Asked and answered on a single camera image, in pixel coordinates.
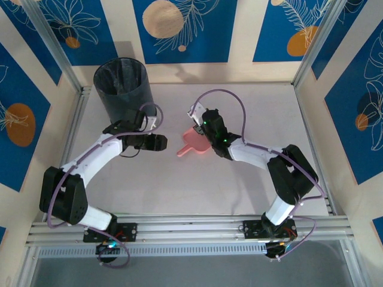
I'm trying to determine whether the pink plastic dustpan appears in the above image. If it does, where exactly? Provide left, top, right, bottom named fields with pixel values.
left=176, top=127, right=209, bottom=158

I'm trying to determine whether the black round waste bin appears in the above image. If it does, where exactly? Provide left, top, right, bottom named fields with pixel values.
left=93, top=57, right=155, bottom=125

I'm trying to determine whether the grey plastic bin liner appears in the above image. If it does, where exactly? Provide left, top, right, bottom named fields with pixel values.
left=98, top=59, right=147, bottom=96

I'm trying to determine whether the thin black cable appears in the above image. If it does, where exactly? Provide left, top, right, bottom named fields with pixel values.
left=119, top=148, right=141, bottom=158

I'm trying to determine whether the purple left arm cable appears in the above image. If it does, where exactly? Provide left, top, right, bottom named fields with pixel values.
left=47, top=102, right=164, bottom=269

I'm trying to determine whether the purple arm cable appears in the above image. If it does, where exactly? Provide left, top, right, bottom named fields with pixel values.
left=193, top=88, right=327, bottom=261
left=47, top=102, right=164, bottom=269

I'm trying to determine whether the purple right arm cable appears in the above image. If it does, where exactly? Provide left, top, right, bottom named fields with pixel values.
left=193, top=88, right=327, bottom=261

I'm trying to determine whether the aluminium side rail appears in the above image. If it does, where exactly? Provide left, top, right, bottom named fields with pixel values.
left=291, top=83, right=341, bottom=216
left=43, top=86, right=92, bottom=222

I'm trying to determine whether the wide aluminium frame rail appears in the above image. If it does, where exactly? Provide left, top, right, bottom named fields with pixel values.
left=25, top=212, right=355, bottom=248

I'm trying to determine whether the grey slotted cable duct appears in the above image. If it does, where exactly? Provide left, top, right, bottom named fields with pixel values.
left=38, top=242, right=268, bottom=259

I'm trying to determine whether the aluminium corner post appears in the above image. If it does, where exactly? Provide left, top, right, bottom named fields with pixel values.
left=292, top=0, right=369, bottom=88
left=21, top=0, right=84, bottom=94

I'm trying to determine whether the aluminium frame leg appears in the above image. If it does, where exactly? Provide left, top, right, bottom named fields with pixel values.
left=16, top=245, right=41, bottom=287
left=341, top=239, right=370, bottom=287

